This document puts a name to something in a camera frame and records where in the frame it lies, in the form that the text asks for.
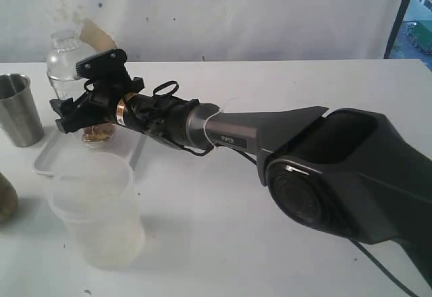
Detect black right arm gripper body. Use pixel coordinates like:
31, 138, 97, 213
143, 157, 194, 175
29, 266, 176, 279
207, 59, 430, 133
80, 63, 145, 127

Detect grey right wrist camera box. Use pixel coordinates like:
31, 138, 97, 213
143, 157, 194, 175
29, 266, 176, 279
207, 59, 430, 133
75, 49, 128, 80

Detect clear dome lid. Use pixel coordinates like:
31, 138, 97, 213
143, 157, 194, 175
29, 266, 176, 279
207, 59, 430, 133
46, 29, 97, 82

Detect stainless steel cup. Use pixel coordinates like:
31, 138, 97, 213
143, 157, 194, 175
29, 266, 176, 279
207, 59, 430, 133
1, 74, 44, 147

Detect green container outside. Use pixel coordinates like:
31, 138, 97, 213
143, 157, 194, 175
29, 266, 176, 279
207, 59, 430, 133
407, 20, 431, 54

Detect black metal frame post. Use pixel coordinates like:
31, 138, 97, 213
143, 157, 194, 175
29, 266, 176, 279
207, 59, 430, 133
383, 0, 410, 59

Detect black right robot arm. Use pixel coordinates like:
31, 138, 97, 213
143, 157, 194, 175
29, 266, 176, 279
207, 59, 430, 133
50, 63, 431, 281

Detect white rectangular tray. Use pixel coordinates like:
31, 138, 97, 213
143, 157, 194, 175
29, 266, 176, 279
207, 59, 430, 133
32, 128, 146, 177

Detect clear plastic shaker body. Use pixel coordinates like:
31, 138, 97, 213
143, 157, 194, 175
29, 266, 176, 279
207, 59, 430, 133
48, 75, 115, 149

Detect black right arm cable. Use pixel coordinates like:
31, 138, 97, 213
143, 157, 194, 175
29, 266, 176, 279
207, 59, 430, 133
151, 80, 419, 297

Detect brown wooden bowl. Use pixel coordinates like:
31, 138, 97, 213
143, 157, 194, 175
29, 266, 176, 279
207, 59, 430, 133
0, 173, 18, 223

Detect translucent plastic cup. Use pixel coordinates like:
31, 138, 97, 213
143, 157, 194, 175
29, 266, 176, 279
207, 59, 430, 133
47, 153, 145, 269

